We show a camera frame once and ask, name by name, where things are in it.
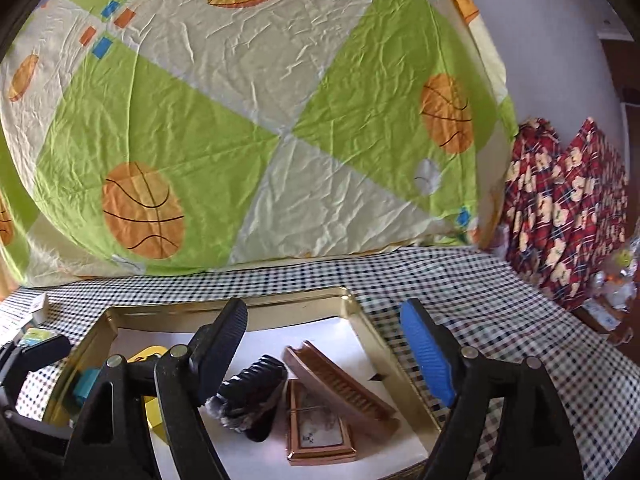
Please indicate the green box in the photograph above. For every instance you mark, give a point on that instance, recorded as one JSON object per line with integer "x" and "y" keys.
{"x": 35, "y": 336}

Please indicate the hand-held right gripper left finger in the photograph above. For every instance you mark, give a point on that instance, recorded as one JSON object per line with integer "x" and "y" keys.
{"x": 220, "y": 355}

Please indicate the yellow box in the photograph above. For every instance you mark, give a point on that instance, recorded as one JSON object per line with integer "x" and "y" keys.
{"x": 155, "y": 420}

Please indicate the checkered tablecloth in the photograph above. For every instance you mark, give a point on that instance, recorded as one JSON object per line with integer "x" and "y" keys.
{"x": 500, "y": 310}

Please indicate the basketball print bed sheet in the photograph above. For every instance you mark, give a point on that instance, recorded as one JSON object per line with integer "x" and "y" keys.
{"x": 250, "y": 110}

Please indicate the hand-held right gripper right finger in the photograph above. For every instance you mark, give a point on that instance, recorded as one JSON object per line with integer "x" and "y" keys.
{"x": 427, "y": 355}

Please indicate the brown wooden comb box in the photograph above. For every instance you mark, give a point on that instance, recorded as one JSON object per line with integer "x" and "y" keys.
{"x": 340, "y": 390}

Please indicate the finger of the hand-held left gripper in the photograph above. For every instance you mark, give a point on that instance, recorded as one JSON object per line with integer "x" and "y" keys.
{"x": 40, "y": 352}

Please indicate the gold tin box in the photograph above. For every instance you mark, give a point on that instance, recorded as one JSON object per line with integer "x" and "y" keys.
{"x": 300, "y": 305}

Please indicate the copper framed mirror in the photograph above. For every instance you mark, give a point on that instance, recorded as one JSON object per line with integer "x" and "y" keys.
{"x": 315, "y": 430}

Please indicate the black ribbed comb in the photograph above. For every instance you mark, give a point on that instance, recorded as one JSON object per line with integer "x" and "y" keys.
{"x": 255, "y": 385}

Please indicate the red floral cloth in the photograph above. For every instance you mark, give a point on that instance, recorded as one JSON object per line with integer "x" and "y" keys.
{"x": 560, "y": 210}

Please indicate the white box red stamp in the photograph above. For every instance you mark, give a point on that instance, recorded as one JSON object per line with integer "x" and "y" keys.
{"x": 39, "y": 307}

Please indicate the white paper liner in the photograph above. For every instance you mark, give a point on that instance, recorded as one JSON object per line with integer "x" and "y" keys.
{"x": 320, "y": 330}

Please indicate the clear plastic bag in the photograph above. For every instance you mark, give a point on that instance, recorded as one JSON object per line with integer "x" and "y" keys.
{"x": 617, "y": 285}

